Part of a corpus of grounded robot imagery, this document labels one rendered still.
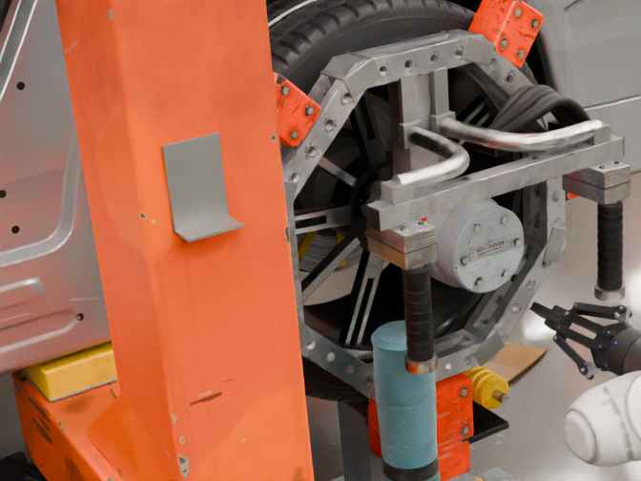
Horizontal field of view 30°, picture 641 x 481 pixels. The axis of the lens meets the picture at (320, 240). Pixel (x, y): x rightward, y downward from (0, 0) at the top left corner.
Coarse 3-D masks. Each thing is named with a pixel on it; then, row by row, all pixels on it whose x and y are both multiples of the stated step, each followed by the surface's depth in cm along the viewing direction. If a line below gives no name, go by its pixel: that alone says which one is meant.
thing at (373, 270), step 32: (448, 96) 204; (480, 96) 194; (320, 160) 180; (384, 160) 186; (480, 160) 206; (512, 160) 198; (352, 192) 185; (512, 192) 200; (320, 224) 183; (352, 224) 187; (352, 288) 192; (384, 288) 214; (448, 288) 206; (320, 320) 205; (352, 320) 192; (384, 320) 205; (448, 320) 200; (352, 352) 191
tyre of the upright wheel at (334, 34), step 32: (288, 0) 186; (320, 0) 182; (352, 0) 180; (384, 0) 177; (416, 0) 179; (288, 32) 176; (320, 32) 172; (352, 32) 174; (384, 32) 177; (416, 32) 180; (288, 64) 170; (320, 64) 173; (320, 384) 189
